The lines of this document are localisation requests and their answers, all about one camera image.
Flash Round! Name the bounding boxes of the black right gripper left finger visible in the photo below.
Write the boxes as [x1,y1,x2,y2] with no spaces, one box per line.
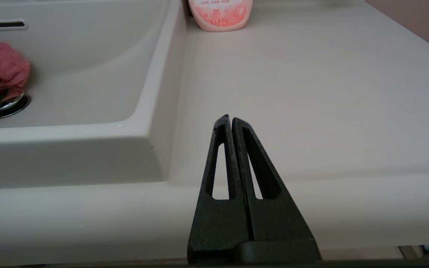
[187,114,252,265]

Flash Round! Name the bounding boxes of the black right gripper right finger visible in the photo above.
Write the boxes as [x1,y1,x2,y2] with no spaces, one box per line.
[232,117,314,242]

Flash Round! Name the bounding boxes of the pink cloth black trim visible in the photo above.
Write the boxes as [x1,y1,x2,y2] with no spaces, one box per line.
[0,41,32,114]

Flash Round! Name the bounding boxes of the beige sink basin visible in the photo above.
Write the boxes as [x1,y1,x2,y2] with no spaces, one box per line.
[0,0,187,189]

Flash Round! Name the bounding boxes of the pink soap pump bottle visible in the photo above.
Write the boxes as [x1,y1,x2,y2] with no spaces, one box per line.
[188,0,254,32]

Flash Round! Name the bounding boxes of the chrome drain stopper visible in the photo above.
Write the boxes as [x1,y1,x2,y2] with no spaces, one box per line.
[0,91,31,119]

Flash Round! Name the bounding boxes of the chrome overflow slot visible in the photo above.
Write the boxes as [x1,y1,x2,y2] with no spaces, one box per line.
[0,19,28,31]

